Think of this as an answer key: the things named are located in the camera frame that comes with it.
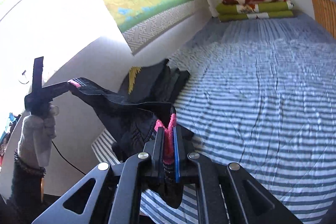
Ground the dark navy shorts pink trim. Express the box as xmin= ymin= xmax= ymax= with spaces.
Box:
xmin=68 ymin=77 xmax=183 ymax=209

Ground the dark knit left sleeve forearm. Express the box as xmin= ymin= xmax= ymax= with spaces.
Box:
xmin=6 ymin=152 xmax=47 ymax=223

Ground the white gloved left hand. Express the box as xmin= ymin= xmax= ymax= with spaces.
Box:
xmin=17 ymin=105 xmax=59 ymax=169

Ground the stack of folded dark clothes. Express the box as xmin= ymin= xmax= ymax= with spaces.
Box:
xmin=118 ymin=59 xmax=190 ymax=103

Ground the blue white striped bed quilt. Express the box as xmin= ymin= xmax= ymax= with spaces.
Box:
xmin=91 ymin=13 xmax=336 ymax=224

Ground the green folded blanket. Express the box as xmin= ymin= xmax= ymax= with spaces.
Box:
xmin=216 ymin=1 xmax=294 ymax=22

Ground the black cable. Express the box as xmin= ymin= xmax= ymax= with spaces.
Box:
xmin=51 ymin=140 xmax=87 ymax=176

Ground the wooden slatted bed rail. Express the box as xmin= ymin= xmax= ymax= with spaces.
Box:
xmin=311 ymin=0 xmax=336 ymax=38

